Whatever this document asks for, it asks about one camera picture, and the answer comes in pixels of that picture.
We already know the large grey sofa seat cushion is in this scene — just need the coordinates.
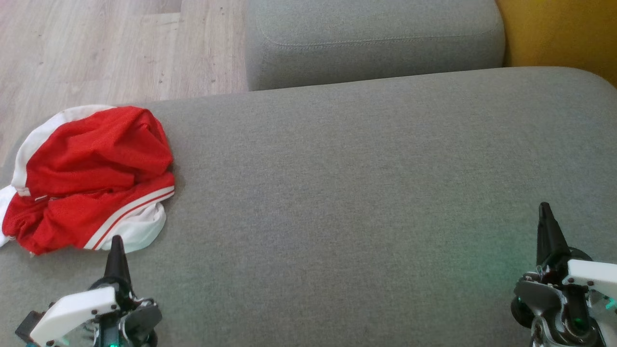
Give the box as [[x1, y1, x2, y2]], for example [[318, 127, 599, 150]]
[[0, 67, 617, 347]]

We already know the red and white shirt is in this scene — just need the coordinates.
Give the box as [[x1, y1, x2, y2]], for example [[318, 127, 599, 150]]
[[0, 105, 175, 256]]

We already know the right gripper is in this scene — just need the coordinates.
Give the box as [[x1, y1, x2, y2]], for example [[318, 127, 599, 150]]
[[511, 202, 617, 347]]

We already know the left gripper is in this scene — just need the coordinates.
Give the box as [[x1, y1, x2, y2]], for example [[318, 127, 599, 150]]
[[29, 235, 163, 347]]

